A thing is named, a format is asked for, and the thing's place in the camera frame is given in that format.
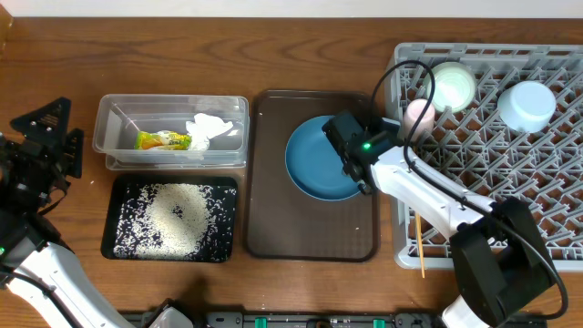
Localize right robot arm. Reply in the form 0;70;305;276
322;112;564;327

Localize yellow green snack wrapper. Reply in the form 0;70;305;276
134;130;191;150

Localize black tray bin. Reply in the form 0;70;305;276
100;172;239;263

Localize white tissue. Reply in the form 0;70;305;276
186;113;233;151

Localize mint green bowl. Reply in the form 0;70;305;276
432;62;477;113

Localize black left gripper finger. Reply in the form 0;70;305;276
10;97;71;146
64;128;84;179

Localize brown serving tray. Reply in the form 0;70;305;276
243;90;380;262

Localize grey dishwasher rack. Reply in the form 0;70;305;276
384;43;582;272

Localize pink cup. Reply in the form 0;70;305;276
403;98;435;143

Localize dark blue plate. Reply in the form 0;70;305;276
285;116;360;201

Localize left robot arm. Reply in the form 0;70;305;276
1;97;131;328

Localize clear plastic bin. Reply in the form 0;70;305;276
93;94;251;170

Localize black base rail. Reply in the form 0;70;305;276
190;312;444;328

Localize light blue bowl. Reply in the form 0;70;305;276
497;81;557;133

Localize pile of white rice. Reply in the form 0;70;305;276
112;182;238;261

